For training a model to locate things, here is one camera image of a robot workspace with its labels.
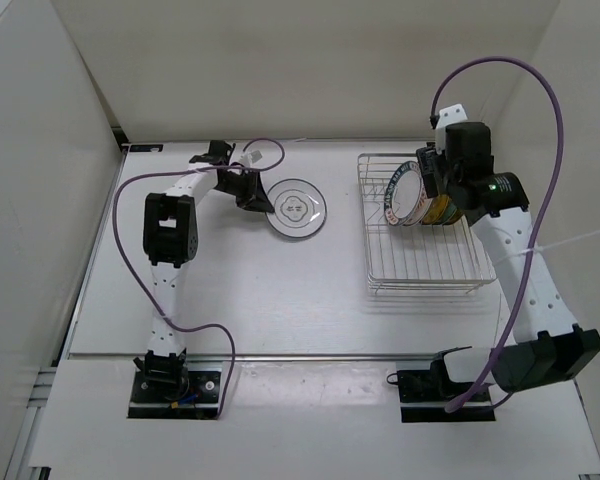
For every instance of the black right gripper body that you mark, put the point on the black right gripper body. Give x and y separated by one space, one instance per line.
437 173

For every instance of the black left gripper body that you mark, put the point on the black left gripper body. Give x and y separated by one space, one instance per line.
237 185

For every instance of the white plate with black rings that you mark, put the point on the white plate with black rings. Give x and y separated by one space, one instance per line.
299 209

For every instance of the green rimmed white plate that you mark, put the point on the green rimmed white plate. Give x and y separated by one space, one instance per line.
402 196

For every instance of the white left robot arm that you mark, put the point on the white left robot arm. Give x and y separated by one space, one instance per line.
170 241

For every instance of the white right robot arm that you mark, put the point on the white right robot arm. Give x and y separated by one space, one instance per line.
549 345

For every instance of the teal blue patterned plate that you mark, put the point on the teal blue patterned plate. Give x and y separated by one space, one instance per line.
447 214

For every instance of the yellow brown rear plate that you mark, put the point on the yellow brown rear plate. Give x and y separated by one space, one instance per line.
456 214

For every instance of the yellow patterned plate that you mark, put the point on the yellow patterned plate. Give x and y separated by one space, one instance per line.
436 210

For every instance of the white plate orange sunburst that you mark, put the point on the white plate orange sunburst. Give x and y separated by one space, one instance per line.
422 210

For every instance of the black XDOF label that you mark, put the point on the black XDOF label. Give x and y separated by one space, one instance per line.
146 148

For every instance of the white zip tie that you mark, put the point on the white zip tie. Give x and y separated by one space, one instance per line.
542 248

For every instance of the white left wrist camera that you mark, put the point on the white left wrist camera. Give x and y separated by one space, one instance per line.
249 159

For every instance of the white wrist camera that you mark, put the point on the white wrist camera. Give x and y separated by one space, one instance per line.
249 159
445 117

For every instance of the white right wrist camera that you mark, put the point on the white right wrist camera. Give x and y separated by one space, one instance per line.
445 117

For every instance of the silver wire dish rack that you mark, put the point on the silver wire dish rack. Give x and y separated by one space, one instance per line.
402 260

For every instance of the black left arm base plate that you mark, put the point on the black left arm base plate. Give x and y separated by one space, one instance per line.
198 398

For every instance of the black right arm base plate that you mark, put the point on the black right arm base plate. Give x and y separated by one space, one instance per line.
421 403

